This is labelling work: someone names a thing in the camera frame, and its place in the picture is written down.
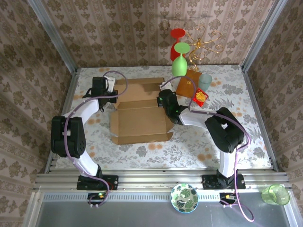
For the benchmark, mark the aluminium frame post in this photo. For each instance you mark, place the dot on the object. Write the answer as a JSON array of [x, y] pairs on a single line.
[[56, 40], [263, 35]]

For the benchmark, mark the grey metal shelf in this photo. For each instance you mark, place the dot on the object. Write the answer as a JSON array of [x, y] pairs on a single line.
[[142, 215]]

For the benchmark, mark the leaf pattern bowl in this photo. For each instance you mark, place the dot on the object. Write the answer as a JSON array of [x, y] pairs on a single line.
[[187, 203]]

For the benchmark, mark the red snack packet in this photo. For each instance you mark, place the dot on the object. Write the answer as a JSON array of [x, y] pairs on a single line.
[[200, 97]]

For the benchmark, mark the brown cardboard box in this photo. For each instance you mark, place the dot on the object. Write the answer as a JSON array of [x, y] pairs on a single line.
[[139, 123]]

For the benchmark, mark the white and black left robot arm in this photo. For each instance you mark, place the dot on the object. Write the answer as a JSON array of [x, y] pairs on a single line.
[[82, 110]]

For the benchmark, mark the green transparent plastic cup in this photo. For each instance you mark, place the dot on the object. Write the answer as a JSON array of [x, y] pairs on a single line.
[[275, 195]]

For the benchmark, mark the red plastic wine glass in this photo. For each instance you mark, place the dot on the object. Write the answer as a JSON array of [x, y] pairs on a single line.
[[177, 33]]

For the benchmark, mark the floral patterned table mat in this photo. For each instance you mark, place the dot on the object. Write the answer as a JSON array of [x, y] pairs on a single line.
[[165, 156]]

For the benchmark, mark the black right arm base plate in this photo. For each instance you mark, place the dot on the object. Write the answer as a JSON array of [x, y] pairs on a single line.
[[208, 182]]

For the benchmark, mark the green plastic wine glass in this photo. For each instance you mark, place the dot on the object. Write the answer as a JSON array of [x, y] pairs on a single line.
[[178, 67]]

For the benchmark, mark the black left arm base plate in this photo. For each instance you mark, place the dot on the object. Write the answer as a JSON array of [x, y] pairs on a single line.
[[111, 182]]

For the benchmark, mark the small black controller board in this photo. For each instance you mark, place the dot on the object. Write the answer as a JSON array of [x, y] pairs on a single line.
[[227, 197], [97, 197]]

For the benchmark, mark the pale translucent plastic cup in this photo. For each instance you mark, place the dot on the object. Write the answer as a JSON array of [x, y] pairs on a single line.
[[204, 82]]

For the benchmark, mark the long aluminium mounting rail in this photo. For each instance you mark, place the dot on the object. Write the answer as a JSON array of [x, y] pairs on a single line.
[[154, 179]]

